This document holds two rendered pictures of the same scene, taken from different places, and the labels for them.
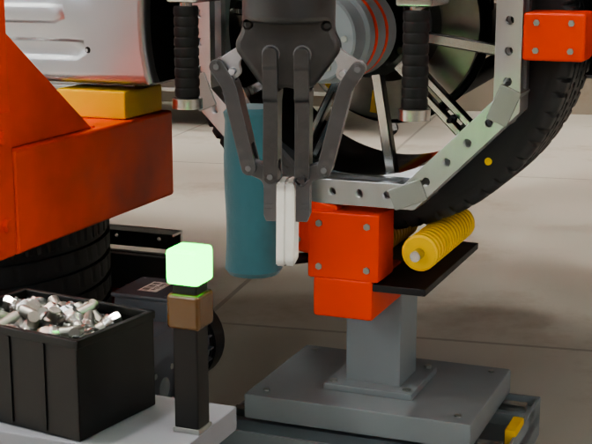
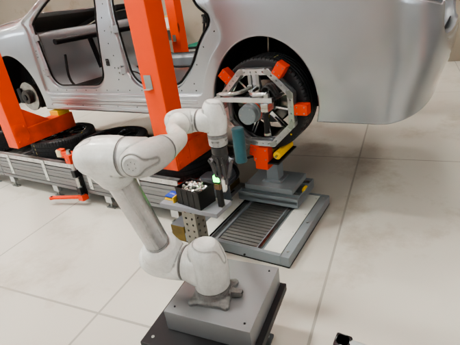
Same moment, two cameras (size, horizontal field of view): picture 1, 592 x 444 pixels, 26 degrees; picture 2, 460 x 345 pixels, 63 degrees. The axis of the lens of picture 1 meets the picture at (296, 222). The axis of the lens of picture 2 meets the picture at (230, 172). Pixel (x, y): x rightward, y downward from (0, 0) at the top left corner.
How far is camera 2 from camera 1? 87 cm
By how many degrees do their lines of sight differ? 17
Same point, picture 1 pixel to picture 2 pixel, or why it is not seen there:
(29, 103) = not seen: hidden behind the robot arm
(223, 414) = (228, 202)
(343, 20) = (252, 111)
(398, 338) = (277, 170)
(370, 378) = (272, 178)
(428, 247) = (278, 154)
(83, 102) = not seen: hidden behind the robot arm
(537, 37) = (296, 110)
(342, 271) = (261, 159)
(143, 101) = not seen: hidden behind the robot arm
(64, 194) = (200, 146)
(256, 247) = (240, 157)
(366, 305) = (266, 166)
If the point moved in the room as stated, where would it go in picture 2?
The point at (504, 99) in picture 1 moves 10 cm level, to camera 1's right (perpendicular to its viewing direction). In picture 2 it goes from (291, 123) to (306, 122)
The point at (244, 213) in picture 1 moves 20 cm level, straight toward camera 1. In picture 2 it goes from (237, 150) to (234, 162)
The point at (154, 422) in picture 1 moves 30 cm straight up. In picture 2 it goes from (215, 205) to (207, 159)
